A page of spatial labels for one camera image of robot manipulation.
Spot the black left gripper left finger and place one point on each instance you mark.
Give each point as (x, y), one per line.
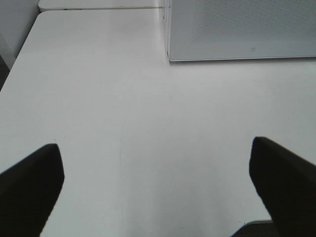
(29, 191)

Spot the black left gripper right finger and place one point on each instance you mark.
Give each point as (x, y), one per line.
(286, 184)

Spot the white microwave oven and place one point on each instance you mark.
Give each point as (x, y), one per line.
(242, 29)

